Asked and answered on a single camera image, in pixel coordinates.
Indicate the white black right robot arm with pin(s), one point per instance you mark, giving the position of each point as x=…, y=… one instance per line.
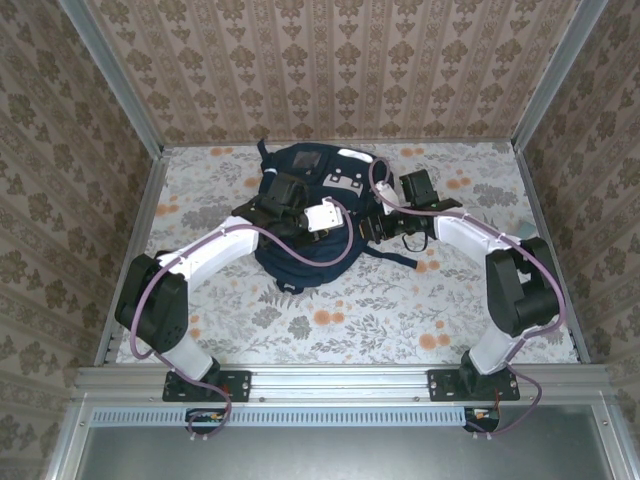
x=465, y=232

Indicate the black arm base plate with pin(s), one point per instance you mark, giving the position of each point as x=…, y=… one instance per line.
x=240, y=385
x=440, y=385

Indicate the aluminium side rail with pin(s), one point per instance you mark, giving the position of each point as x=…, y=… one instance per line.
x=545, y=200
x=145, y=225

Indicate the floral patterned table cover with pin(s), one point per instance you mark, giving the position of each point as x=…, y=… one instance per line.
x=350, y=340

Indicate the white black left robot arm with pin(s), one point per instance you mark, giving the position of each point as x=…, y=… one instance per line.
x=220, y=245

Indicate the aluminium corner post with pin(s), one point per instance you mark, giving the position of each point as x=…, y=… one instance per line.
x=560, y=75
x=115, y=80

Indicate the light blue pencil box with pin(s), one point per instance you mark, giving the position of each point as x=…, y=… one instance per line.
x=526, y=229

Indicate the navy blue backpack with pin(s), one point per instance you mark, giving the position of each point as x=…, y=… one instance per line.
x=300, y=270

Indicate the grey metal panel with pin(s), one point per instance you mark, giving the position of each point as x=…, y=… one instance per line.
x=340, y=455

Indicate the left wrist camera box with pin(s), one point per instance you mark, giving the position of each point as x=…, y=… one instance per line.
x=322, y=216

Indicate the aluminium front rail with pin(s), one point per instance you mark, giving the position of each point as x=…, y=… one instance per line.
x=340, y=382

